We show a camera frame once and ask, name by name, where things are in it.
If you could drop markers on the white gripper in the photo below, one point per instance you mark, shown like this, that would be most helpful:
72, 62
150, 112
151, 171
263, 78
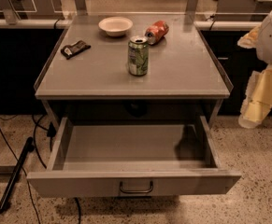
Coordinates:
258, 101

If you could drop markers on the green soda can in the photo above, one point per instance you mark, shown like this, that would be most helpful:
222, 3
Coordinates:
138, 55

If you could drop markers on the red soda can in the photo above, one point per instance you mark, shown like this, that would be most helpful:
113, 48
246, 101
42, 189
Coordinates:
156, 32

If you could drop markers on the open grey top drawer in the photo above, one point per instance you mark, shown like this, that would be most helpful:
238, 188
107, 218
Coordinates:
92, 160

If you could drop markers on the white paper bowl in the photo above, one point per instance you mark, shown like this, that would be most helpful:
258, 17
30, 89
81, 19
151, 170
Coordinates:
115, 26

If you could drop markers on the grey cabinet table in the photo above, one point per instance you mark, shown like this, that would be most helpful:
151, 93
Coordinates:
162, 56

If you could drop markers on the dark snack bar wrapper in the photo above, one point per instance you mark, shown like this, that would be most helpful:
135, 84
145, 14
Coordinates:
70, 51

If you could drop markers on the black power plug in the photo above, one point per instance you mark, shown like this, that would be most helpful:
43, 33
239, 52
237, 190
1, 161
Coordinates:
51, 131

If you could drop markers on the black bar on floor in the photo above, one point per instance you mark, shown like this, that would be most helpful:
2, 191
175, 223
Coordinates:
4, 202

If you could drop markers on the metal drawer handle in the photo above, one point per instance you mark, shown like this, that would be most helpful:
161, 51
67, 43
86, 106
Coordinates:
132, 187

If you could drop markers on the white horizontal rail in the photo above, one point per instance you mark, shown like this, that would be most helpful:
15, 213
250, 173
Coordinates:
202, 25

